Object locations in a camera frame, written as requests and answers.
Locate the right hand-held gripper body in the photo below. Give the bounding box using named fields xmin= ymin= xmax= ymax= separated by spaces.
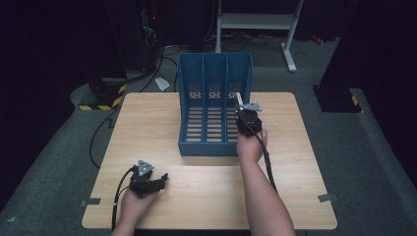
xmin=235 ymin=101 xmax=264 ymax=138

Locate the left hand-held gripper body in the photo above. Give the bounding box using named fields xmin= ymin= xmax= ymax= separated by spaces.
xmin=128 ymin=158 xmax=166 ymax=200

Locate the blue plastic file rack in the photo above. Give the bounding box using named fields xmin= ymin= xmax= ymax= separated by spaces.
xmin=176 ymin=52 xmax=254 ymax=157

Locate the person's left hand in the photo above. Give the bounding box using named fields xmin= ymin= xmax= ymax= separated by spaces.
xmin=119 ymin=187 xmax=159 ymax=225

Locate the person's right hand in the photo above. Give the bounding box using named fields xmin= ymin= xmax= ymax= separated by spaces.
xmin=235 ymin=129 xmax=268 ymax=165

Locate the grey tape strip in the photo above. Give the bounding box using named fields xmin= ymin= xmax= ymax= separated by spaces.
xmin=317 ymin=193 xmax=338 ymax=204
xmin=80 ymin=197 xmax=102 ymax=207

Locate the black stand base hazard tape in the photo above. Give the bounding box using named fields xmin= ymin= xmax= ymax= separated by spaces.
xmin=78 ymin=76 xmax=129 ymax=112
xmin=312 ymin=85 xmax=364 ymax=114

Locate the white paper scrap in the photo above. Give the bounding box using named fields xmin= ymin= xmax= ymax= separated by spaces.
xmin=153 ymin=76 xmax=172 ymax=92

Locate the white metal stand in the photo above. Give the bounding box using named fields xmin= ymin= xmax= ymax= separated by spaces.
xmin=214 ymin=0 xmax=305 ymax=74

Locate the dark computer tower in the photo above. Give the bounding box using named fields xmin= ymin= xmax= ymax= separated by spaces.
xmin=104 ymin=0 xmax=162 ymax=73

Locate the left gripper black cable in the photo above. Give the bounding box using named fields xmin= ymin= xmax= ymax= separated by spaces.
xmin=110 ymin=166 xmax=138 ymax=231

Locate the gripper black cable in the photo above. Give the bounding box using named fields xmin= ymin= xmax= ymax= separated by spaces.
xmin=241 ymin=119 xmax=278 ymax=195
xmin=110 ymin=166 xmax=138 ymax=231

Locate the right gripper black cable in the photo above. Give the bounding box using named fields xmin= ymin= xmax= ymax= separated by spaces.
xmin=241 ymin=119 xmax=278 ymax=195

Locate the black floor cable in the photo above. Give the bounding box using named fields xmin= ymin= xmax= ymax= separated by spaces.
xmin=89 ymin=107 xmax=121 ymax=170

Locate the bundle of black floor cables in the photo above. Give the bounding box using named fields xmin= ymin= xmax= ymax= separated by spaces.
xmin=139 ymin=32 xmax=185 ymax=93

